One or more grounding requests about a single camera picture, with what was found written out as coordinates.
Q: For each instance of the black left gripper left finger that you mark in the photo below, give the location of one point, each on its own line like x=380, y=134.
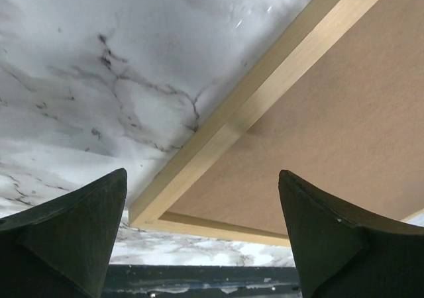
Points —
x=62, y=247

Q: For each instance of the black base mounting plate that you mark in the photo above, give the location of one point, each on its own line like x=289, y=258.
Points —
x=200, y=281

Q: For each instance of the light wooden picture frame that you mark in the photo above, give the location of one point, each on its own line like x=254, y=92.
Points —
x=317, y=28

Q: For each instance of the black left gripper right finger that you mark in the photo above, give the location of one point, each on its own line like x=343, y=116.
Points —
x=342, y=250

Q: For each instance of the brown frame backing board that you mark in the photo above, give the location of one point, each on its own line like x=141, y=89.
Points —
x=352, y=125

